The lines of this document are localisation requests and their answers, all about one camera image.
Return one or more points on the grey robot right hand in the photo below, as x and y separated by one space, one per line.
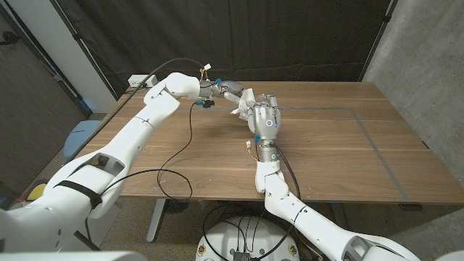
266 123

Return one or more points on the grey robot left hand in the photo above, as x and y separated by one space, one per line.
228 87

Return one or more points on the white tissue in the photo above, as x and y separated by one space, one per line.
246 101

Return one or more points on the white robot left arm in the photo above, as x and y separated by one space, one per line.
145 119

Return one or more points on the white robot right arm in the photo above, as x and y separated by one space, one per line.
290 206

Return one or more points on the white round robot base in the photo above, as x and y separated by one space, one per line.
211 244

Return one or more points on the black backdrop curtain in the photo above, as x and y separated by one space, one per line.
232 36

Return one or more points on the white power outlet box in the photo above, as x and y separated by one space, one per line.
137 80

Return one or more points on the grey table leg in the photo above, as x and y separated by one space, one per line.
337 214

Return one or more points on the black round floor fan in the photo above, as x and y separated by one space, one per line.
177 206

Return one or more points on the white table leg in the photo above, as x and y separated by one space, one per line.
156 217

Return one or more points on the black backdrop stand pole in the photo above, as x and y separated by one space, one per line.
380 29
83 47

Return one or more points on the light blue round stool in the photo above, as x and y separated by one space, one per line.
78 139

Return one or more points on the yellow and black floor item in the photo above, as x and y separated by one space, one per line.
36 192

